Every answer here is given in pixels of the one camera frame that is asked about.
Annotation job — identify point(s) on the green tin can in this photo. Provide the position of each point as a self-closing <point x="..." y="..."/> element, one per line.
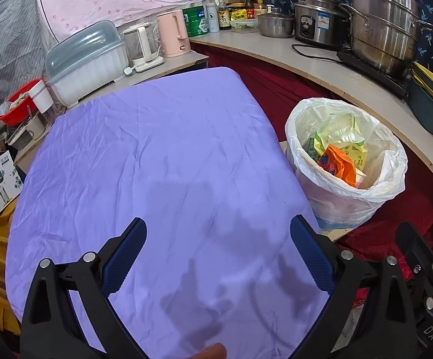
<point x="194" y="22"/>

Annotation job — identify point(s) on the grey striped cloth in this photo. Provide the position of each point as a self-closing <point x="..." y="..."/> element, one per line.
<point x="11" y="45"/>

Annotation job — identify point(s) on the small yellow bottle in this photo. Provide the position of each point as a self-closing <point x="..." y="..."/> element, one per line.
<point x="261" y="5"/>

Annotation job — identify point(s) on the pink electric kettle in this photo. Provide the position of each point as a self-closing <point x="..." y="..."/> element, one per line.
<point x="171" y="35"/>

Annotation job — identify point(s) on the white power plug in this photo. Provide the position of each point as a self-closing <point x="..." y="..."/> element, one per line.
<point x="129" y="71"/>

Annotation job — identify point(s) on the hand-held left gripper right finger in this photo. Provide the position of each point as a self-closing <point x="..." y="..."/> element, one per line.
<point x="313" y="256"/>

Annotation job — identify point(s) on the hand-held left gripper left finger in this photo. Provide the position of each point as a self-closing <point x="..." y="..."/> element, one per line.
<point x="123" y="256"/>

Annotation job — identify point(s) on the dark red curtain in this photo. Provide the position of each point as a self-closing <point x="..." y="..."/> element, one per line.
<point x="268" y="78"/>

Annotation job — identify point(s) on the white thermos bottle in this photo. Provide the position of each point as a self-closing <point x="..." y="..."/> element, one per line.
<point x="212" y="18"/>

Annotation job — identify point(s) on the yellow green snack bag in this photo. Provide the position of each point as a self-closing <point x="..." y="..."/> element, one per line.
<point x="341" y="134"/>

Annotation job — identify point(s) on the white cup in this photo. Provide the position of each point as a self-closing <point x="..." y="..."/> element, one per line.
<point x="41" y="97"/>

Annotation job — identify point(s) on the small steel pot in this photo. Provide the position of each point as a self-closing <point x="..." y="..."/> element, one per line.
<point x="276" y="24"/>

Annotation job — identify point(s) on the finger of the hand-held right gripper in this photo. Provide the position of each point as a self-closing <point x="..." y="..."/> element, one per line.
<point x="420" y="254"/>

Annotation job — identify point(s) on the orange printed plastic wrapper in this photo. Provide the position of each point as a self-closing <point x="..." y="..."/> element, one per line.
<point x="339" y="164"/>

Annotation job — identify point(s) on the wastebasket with white liner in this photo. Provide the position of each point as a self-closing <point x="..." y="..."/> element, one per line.
<point x="302" y="149"/>

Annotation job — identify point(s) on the red plastic basin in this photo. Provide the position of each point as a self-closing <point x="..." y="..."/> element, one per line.
<point x="12" y="114"/>

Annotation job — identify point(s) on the steel rice cooker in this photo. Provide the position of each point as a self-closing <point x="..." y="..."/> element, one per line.
<point x="319" y="20"/>

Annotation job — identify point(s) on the black induction cooker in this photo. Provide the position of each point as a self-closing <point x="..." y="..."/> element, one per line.
<point x="373" y="76"/>

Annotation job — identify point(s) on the purple tablecloth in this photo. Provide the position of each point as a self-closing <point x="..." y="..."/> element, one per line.
<point x="145" y="157"/>

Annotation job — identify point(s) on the white dish box grey lid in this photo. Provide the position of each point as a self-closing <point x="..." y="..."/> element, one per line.
<point x="85" y="63"/>

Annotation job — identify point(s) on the blue and yellow bowl stack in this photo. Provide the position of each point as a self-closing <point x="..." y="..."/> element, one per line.
<point x="429" y="112"/>

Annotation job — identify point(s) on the dark sauce bottle white label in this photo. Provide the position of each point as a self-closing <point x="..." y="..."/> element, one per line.
<point x="224" y="17"/>

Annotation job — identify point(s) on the dark sauce bottle red label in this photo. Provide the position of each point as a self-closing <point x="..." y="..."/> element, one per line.
<point x="250" y="9"/>

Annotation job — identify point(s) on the person's left hand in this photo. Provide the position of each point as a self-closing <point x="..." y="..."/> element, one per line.
<point x="209" y="352"/>

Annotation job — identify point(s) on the large steel steamer pot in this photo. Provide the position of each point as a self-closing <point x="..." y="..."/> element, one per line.
<point x="384" y="33"/>

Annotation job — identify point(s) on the glass electric kettle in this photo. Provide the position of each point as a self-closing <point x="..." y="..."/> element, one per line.
<point x="141" y="45"/>

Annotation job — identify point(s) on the clear food container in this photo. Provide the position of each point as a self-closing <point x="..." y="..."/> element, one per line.
<point x="244" y="26"/>

